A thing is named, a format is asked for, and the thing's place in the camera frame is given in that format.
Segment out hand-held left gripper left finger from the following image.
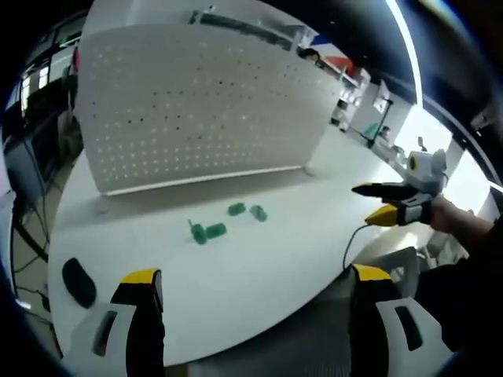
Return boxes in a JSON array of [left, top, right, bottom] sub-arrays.
[[68, 268, 167, 377]]

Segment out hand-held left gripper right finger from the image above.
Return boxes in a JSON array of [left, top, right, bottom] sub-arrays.
[[347, 263, 453, 377]]

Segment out white perforated mounting plate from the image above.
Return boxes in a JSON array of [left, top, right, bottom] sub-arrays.
[[75, 22, 341, 199]]

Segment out person's right hand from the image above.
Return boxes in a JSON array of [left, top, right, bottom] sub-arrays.
[[430, 195, 475, 233]]

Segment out black computer mouse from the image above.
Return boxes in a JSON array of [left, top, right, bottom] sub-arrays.
[[61, 257, 97, 309]]

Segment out black pole stand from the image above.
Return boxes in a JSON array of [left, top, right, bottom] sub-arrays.
[[360, 98, 395, 149]]

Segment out person's dark clothing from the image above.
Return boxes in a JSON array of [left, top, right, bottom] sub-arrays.
[[414, 251, 503, 354]]

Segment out ceiling light strip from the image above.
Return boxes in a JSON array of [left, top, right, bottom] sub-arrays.
[[386, 0, 424, 108]]

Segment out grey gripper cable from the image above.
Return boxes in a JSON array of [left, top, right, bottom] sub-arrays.
[[342, 222, 369, 272]]

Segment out black floor cables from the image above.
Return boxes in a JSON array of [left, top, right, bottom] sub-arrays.
[[9, 137, 54, 315]]

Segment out long dark shelf rail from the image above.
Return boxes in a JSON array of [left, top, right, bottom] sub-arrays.
[[189, 9, 295, 51]]

